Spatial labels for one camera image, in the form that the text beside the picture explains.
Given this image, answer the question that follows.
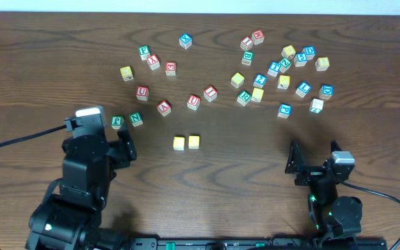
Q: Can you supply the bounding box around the yellow C letter block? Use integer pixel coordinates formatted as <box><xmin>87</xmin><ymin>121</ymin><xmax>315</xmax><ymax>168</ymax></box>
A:
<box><xmin>173</xmin><ymin>136</ymin><xmax>185</xmax><ymax>151</ymax></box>

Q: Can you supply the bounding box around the yellow O letter block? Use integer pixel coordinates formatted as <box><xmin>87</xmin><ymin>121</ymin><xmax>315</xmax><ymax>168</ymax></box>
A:
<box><xmin>188</xmin><ymin>135</ymin><xmax>200</xmax><ymax>149</ymax></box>

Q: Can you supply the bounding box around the green R letter block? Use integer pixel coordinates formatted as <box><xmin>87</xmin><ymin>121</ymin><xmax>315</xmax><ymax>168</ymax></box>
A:
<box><xmin>237</xmin><ymin>90</ymin><xmax>251</xmax><ymax>106</ymax></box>

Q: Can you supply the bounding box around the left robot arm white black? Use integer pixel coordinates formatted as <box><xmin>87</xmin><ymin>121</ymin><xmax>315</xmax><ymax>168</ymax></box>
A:
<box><xmin>25</xmin><ymin>124</ymin><xmax>137</xmax><ymax>249</ymax></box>

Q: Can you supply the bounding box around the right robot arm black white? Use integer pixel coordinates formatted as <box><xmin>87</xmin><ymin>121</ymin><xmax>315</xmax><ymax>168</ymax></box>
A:
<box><xmin>285</xmin><ymin>140</ymin><xmax>363</xmax><ymax>247</ymax></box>

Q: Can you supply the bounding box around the green J letter block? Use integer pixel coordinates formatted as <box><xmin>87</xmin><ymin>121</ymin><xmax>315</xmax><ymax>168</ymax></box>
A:
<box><xmin>110</xmin><ymin>115</ymin><xmax>124</xmax><ymax>130</ymax></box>

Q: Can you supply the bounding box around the green N letter block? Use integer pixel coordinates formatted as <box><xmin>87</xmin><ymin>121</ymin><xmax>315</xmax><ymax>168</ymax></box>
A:
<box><xmin>129</xmin><ymin>112</ymin><xmax>143</xmax><ymax>127</ymax></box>

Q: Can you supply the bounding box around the white green block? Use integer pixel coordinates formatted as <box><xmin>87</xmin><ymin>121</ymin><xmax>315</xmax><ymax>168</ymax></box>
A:
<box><xmin>309</xmin><ymin>99</ymin><xmax>324</xmax><ymax>113</ymax></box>

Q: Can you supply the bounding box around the blue P letter block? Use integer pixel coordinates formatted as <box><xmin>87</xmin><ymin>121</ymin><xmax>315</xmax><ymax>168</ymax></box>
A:
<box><xmin>278</xmin><ymin>103</ymin><xmax>292</xmax><ymax>119</ymax></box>

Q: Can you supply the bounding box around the blue D block right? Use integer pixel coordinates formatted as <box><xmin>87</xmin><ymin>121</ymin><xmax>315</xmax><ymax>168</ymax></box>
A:
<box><xmin>319</xmin><ymin>85</ymin><xmax>334</xmax><ymax>100</ymax></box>

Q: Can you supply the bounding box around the blue d block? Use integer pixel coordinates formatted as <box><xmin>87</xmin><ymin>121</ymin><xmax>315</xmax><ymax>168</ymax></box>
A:
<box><xmin>319</xmin><ymin>85</ymin><xmax>334</xmax><ymax>100</ymax></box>
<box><xmin>302</xmin><ymin>46</ymin><xmax>316</xmax><ymax>60</ymax></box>

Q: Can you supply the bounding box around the red A letter block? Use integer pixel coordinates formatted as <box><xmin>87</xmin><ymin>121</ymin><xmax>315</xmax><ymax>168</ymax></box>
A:
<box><xmin>157</xmin><ymin>100</ymin><xmax>172</xmax><ymax>117</ymax></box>

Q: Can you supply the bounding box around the red U letter block left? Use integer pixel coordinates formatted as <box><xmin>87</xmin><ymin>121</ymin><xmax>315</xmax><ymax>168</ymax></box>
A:
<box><xmin>136</xmin><ymin>86</ymin><xmax>149</xmax><ymax>101</ymax></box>

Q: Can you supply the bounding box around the red u letter block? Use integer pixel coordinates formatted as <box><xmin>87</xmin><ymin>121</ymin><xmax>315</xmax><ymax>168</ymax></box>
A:
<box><xmin>136</xmin><ymin>86</ymin><xmax>149</xmax><ymax>101</ymax></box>
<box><xmin>187</xmin><ymin>94</ymin><xmax>201</xmax><ymax>110</ymax></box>

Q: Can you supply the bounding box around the blue L letter block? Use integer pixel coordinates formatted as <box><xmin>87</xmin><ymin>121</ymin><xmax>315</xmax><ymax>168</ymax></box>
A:
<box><xmin>295</xmin><ymin>81</ymin><xmax>311</xmax><ymax>98</ymax></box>

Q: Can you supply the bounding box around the yellow block beside R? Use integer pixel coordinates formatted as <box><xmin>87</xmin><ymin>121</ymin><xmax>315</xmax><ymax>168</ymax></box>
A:
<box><xmin>251</xmin><ymin>87</ymin><xmax>264</xmax><ymax>103</ymax></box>

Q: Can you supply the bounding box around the yellow block right middle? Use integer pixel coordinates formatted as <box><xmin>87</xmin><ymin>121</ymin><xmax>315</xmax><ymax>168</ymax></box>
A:
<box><xmin>278</xmin><ymin>75</ymin><xmax>290</xmax><ymax>90</ymax></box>

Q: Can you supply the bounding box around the yellow block far left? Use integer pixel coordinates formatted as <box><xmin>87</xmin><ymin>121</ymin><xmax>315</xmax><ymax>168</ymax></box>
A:
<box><xmin>120</xmin><ymin>66</ymin><xmax>133</xmax><ymax>81</ymax></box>

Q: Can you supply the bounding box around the yellow 8 number block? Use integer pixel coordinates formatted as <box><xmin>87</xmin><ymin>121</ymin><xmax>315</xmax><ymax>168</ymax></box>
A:
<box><xmin>315</xmin><ymin>57</ymin><xmax>330</xmax><ymax>72</ymax></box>

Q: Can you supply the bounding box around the blue 2 number block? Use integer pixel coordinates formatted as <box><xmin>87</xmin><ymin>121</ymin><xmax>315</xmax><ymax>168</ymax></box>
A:
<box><xmin>253</xmin><ymin>74</ymin><xmax>267</xmax><ymax>89</ymax></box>

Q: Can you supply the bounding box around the red U letter block middle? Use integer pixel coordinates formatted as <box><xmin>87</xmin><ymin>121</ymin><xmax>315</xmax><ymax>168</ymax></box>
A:
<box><xmin>187</xmin><ymin>94</ymin><xmax>201</xmax><ymax>110</ymax></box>

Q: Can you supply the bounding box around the blue 5 number block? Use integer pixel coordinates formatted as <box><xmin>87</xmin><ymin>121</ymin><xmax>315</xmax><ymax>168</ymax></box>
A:
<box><xmin>294</xmin><ymin>53</ymin><xmax>308</xmax><ymax>67</ymax></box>

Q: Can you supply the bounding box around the blue T letter block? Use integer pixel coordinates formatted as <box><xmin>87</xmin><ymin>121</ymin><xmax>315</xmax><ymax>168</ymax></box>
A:
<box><xmin>267</xmin><ymin>61</ymin><xmax>281</xmax><ymax>77</ymax></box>

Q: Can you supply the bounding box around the green Z letter block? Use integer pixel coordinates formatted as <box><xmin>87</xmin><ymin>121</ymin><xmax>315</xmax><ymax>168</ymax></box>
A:
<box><xmin>278</xmin><ymin>58</ymin><xmax>292</xmax><ymax>73</ymax></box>

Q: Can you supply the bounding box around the blue D block top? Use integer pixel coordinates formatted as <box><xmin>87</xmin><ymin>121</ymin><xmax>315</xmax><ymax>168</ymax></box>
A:
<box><xmin>302</xmin><ymin>46</ymin><xmax>316</xmax><ymax>60</ymax></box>

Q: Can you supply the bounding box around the red X letter block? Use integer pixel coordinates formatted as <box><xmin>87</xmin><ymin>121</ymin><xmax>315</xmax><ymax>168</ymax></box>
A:
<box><xmin>147</xmin><ymin>54</ymin><xmax>160</xmax><ymax>70</ymax></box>

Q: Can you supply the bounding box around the yellow block centre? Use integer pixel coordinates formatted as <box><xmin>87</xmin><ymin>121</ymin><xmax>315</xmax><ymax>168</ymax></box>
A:
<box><xmin>231</xmin><ymin>72</ymin><xmax>244</xmax><ymax>88</ymax></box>

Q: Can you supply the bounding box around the red E letter block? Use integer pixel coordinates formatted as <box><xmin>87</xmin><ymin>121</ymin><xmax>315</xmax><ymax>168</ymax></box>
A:
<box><xmin>165</xmin><ymin>61</ymin><xmax>176</xmax><ymax>76</ymax></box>

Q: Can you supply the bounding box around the yellow block top right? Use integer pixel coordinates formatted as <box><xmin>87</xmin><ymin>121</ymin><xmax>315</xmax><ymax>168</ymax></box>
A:
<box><xmin>281</xmin><ymin>45</ymin><xmax>296</xmax><ymax>60</ymax></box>

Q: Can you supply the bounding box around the green F letter block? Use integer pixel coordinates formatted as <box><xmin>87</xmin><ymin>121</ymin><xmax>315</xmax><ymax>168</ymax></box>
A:
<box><xmin>138</xmin><ymin>45</ymin><xmax>151</xmax><ymax>60</ymax></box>

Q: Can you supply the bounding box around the red I block middle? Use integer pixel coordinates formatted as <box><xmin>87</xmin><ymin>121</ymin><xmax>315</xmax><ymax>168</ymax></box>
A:
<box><xmin>203</xmin><ymin>85</ymin><xmax>218</xmax><ymax>102</ymax></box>

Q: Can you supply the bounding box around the red i block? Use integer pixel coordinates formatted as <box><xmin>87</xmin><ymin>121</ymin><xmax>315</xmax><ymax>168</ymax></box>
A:
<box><xmin>240</xmin><ymin>36</ymin><xmax>253</xmax><ymax>51</ymax></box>
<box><xmin>203</xmin><ymin>85</ymin><xmax>218</xmax><ymax>102</ymax></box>

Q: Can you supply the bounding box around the green B letter block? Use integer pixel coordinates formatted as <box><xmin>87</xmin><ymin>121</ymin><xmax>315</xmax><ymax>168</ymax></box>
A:
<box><xmin>241</xmin><ymin>51</ymin><xmax>254</xmax><ymax>66</ymax></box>

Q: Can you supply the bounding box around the red I block top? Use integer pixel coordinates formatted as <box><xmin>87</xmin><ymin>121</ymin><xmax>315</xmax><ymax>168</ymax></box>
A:
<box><xmin>240</xmin><ymin>36</ymin><xmax>253</xmax><ymax>51</ymax></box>

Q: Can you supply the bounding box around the red M letter block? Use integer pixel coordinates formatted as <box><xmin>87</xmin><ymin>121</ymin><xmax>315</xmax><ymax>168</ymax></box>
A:
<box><xmin>251</xmin><ymin>30</ymin><xmax>265</xmax><ymax>45</ymax></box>

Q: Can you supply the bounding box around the blue X letter block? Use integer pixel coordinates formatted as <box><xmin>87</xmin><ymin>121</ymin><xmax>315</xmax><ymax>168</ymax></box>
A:
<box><xmin>179</xmin><ymin>33</ymin><xmax>192</xmax><ymax>49</ymax></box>

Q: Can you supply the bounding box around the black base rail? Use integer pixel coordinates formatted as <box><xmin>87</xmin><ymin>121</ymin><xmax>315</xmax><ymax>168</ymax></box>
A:
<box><xmin>118</xmin><ymin>237</ymin><xmax>387</xmax><ymax>250</ymax></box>

